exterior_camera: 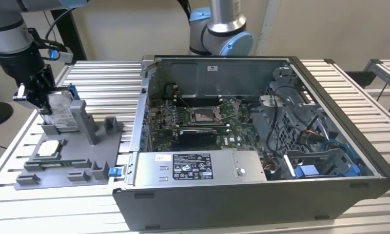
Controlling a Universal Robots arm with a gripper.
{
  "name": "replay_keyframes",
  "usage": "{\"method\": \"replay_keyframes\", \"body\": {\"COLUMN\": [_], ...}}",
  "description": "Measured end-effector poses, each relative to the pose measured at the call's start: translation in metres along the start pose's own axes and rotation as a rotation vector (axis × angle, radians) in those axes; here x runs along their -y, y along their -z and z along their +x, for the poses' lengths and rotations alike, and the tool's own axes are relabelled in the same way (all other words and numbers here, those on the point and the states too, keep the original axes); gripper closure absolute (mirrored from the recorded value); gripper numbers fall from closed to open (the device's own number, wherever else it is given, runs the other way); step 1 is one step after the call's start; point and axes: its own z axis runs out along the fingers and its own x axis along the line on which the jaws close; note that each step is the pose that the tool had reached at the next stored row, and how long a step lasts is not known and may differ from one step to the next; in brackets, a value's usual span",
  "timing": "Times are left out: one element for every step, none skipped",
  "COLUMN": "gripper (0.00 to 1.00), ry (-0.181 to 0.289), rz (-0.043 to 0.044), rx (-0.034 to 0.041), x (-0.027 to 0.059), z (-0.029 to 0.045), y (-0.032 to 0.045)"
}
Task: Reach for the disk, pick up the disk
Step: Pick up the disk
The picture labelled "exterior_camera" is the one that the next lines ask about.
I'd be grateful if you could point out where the silver CPU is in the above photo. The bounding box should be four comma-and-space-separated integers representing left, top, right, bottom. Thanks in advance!
35, 140, 65, 158

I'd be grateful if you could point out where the black upright post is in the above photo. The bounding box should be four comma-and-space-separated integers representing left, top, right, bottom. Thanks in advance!
51, 8, 88, 61

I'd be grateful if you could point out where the silver power supply box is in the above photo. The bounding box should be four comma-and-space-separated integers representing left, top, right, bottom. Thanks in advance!
133, 150, 269, 185

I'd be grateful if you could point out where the black open PC case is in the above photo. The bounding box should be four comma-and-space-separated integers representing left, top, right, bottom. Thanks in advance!
112, 55, 390, 231

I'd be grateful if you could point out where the black graphics card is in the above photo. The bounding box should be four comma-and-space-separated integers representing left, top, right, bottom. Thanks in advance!
177, 129, 219, 148

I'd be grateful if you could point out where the long black wire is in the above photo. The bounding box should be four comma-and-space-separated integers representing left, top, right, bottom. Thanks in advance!
266, 85, 305, 158

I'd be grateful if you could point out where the blue disk bay bracket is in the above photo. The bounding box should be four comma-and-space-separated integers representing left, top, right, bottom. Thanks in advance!
294, 164, 321, 180

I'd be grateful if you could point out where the green motherboard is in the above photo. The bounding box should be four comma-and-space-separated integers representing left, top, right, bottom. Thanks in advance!
148, 97, 264, 153

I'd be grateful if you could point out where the yellow red power wire bundle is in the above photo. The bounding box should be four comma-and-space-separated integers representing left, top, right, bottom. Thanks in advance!
300, 130, 324, 147

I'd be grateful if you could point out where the grey parts rack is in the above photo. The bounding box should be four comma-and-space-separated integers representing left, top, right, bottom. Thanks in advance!
13, 99, 127, 191

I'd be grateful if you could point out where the CPU socket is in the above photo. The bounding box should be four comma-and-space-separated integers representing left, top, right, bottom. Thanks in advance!
188, 106, 223, 124

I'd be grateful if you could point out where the metal locking lever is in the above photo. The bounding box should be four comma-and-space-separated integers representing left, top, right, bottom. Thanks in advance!
177, 94, 195, 110

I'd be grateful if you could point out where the metal socket cover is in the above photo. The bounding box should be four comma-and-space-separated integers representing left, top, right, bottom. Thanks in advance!
213, 101, 243, 120

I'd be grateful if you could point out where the green RAM stick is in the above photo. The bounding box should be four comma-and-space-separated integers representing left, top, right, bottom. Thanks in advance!
40, 159, 85, 169

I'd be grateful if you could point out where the hard disk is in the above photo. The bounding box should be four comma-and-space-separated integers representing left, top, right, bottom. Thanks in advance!
40, 84, 80, 134

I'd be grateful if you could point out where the metal disk bay cage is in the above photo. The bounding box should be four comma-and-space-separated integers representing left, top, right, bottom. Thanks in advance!
251, 67, 377, 181

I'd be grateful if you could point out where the blue wire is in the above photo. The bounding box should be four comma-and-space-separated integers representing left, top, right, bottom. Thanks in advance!
321, 138, 349, 158

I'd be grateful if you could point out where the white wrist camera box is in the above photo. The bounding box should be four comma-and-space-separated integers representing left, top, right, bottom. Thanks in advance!
48, 47, 75, 63

